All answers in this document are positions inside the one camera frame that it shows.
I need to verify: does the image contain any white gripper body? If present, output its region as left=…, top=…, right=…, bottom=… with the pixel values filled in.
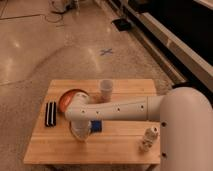
left=70, top=121, right=91, bottom=141

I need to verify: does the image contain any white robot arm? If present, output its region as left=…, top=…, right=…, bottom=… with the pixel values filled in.
left=65, top=87, right=213, bottom=171

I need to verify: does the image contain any blue cloth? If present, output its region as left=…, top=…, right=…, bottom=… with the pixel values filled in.
left=91, top=120, right=102, bottom=133

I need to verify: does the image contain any orange bowl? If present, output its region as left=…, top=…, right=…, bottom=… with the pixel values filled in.
left=58, top=89, right=87, bottom=113

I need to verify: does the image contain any black rectangular case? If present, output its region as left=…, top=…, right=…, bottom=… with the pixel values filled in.
left=45, top=101, right=57, bottom=127

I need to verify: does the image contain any wooden table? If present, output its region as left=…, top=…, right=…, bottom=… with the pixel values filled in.
left=23, top=79, right=160, bottom=165

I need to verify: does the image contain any translucent plastic cup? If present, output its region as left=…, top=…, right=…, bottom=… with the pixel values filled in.
left=99, top=79, right=113, bottom=102

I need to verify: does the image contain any small white bottle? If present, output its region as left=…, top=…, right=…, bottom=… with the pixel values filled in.
left=140, top=127, right=159, bottom=152

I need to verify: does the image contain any black floor plate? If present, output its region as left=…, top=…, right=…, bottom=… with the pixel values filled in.
left=112, top=18, right=131, bottom=31

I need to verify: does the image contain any white machine base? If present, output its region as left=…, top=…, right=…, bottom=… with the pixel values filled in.
left=48, top=0, right=79, bottom=14

